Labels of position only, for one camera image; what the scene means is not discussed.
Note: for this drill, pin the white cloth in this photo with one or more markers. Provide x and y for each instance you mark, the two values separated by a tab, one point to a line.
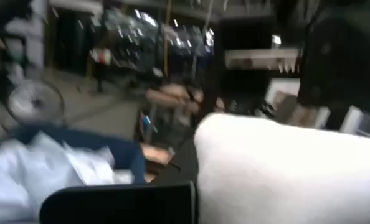
281	174

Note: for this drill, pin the navy fabric bin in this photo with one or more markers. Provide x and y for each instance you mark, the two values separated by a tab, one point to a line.
122	152

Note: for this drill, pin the white shelf board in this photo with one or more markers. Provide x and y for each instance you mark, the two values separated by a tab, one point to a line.
259	57

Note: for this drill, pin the person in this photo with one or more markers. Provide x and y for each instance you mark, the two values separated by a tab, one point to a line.
172	96

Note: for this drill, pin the pale blue patterned shirt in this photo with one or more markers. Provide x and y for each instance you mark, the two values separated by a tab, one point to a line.
32	174

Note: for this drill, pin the dark cluttered shelf rack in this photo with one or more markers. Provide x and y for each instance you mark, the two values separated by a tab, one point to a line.
147	40

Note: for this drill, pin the round floor fan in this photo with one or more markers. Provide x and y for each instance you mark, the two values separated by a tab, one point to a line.
35	101

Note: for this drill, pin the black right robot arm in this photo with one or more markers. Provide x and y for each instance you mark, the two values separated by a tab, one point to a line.
344	62

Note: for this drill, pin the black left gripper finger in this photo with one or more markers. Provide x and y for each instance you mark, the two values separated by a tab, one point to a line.
126	205

